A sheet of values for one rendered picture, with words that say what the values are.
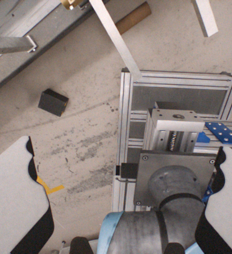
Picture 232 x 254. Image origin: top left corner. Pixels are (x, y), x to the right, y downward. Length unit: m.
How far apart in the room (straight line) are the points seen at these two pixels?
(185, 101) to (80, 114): 0.90
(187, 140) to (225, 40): 1.16
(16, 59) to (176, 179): 0.75
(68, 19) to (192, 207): 0.72
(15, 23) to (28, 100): 0.92
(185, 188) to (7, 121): 1.72
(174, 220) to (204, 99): 1.10
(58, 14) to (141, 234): 0.74
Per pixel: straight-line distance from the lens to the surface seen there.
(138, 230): 0.41
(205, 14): 0.63
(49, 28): 0.78
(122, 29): 1.35
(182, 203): 0.46
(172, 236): 0.42
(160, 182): 0.52
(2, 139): 2.09
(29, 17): 0.90
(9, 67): 0.88
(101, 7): 0.60
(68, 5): 0.62
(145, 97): 1.29
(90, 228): 2.79
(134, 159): 1.56
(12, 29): 0.93
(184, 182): 0.50
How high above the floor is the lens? 1.43
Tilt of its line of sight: 62 degrees down
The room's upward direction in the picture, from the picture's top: 175 degrees counter-clockwise
